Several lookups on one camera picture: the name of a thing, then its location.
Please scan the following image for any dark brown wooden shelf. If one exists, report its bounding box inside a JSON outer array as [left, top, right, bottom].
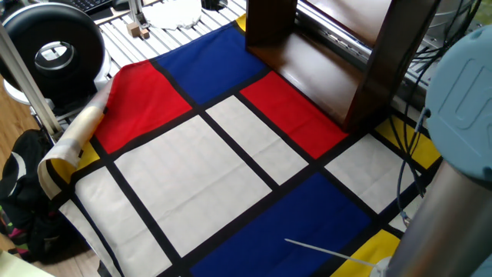
[[244, 0, 442, 135]]

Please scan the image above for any black round object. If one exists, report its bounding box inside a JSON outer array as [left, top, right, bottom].
[[201, 0, 228, 12]]

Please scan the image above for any Mondrian pattern tablecloth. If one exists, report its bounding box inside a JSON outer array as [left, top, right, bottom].
[[37, 13, 443, 277]]

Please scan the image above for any white zip tie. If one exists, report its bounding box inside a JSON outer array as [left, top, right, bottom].
[[284, 237, 380, 269]]

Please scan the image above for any white crumpled cloth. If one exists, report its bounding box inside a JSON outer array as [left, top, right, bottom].
[[142, 0, 203, 31]]

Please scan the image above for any aluminium upright profile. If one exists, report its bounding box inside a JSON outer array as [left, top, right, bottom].
[[128, 0, 150, 28]]

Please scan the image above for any black keyboard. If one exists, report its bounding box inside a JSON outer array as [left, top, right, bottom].
[[71, 0, 112, 12]]

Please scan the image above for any black backpack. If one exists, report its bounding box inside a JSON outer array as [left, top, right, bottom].
[[0, 128, 78, 262]]

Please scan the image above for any pale green sheet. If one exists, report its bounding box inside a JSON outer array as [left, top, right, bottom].
[[0, 249, 55, 277]]

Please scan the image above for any black cable bundle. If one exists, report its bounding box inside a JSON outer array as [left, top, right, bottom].
[[387, 0, 481, 228]]

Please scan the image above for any aluminium frame post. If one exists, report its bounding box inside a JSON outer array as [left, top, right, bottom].
[[0, 22, 65, 135]]

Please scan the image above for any black round ring fan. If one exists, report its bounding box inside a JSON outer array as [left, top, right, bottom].
[[0, 2, 112, 108]]

